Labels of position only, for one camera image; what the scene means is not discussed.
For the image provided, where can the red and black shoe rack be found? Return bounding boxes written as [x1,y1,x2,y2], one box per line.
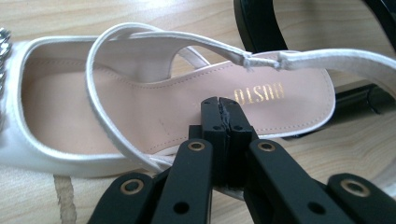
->
[233,0,396,142]

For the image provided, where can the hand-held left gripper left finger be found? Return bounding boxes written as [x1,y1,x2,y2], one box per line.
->
[188,96,231,189]

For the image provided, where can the white slingback heeled shoe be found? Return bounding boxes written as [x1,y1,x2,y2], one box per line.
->
[0,21,396,201]

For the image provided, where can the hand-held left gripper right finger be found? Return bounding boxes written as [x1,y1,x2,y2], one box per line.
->
[221,98,260,189]

